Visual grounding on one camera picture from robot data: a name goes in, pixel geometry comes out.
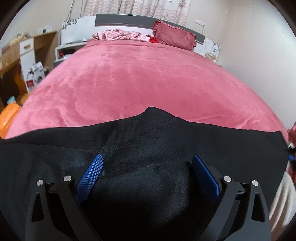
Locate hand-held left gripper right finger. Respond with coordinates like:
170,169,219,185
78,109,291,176
192,154,271,241

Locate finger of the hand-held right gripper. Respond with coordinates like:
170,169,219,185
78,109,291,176
288,143,296,163

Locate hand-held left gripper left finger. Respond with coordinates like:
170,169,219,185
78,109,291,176
25,153,104,241

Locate black embroidered pants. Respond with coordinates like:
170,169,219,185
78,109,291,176
0,107,291,241

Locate orange plastic stool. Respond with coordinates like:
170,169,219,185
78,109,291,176
0,103,22,139

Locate white appliance box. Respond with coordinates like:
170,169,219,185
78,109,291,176
26,61,47,92

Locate pink bed blanket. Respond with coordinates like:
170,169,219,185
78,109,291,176
5,38,289,139

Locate white nightstand with open shelf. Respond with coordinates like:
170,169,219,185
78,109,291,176
54,41,89,68

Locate wooden desk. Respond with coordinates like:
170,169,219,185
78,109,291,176
0,56,26,109

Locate wood and white cabinet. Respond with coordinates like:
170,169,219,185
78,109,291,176
20,31,58,82

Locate dark red ruffled pillow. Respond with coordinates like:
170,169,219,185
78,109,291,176
153,20,197,52

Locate pink floral clothes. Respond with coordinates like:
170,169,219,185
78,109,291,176
92,29,151,42

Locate grey and white headboard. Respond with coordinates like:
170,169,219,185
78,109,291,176
61,14,221,62

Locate patterned curtain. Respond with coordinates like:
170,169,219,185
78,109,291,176
83,0,189,25

